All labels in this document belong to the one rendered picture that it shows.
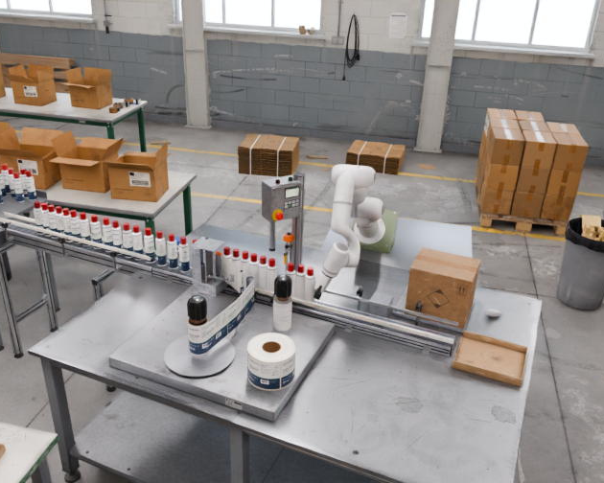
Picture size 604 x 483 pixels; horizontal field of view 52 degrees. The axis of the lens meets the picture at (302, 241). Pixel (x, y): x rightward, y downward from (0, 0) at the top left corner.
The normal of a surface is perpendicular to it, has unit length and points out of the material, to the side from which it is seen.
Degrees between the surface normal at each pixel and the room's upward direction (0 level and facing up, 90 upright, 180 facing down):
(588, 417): 0
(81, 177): 90
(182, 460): 1
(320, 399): 0
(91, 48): 90
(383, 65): 90
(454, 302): 90
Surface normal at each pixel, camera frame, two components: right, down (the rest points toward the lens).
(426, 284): -0.40, 0.40
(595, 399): 0.04, -0.89
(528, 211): -0.21, 0.49
